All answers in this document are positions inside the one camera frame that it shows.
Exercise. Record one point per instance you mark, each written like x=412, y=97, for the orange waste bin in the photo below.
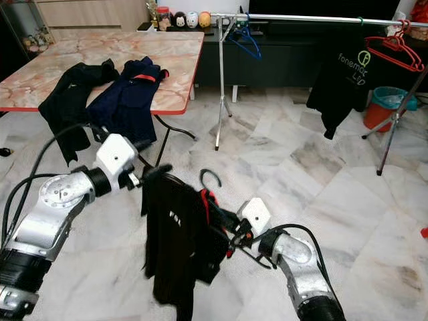
x=378, y=117

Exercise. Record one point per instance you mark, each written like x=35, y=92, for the marble pattern folding table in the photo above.
x=80, y=50

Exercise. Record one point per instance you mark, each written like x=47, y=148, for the small black floor object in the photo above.
x=4, y=152

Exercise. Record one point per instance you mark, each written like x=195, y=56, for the black printed shirt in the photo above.
x=341, y=83

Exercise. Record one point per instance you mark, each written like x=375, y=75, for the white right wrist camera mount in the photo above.
x=254, y=217

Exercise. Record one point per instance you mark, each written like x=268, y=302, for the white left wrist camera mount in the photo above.
x=117, y=157

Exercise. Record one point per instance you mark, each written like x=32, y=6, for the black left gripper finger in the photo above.
x=159, y=172

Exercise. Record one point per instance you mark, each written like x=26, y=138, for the black plush doll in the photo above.
x=179, y=20

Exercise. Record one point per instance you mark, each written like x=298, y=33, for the black shirt green logo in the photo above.
x=70, y=103

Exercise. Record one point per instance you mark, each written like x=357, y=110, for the red plastic hanger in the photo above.
x=411, y=60
x=391, y=43

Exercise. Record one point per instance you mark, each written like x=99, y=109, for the light wooden cabinet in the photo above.
x=93, y=13

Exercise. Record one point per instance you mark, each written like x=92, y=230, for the green plastic hanger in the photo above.
x=362, y=21

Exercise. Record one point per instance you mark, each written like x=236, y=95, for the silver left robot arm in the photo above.
x=47, y=221

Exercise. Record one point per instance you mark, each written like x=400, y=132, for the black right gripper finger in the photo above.
x=221, y=218

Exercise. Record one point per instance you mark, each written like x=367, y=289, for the silver metal clothes rack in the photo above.
x=301, y=19

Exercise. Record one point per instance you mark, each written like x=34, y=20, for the navy shirt red collar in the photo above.
x=127, y=97

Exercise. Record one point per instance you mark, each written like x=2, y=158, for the black flat screen television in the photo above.
x=324, y=8

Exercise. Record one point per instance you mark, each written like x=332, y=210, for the dark glass display shelf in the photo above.
x=23, y=23

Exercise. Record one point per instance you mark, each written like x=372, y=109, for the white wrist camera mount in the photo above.
x=254, y=217
x=117, y=157

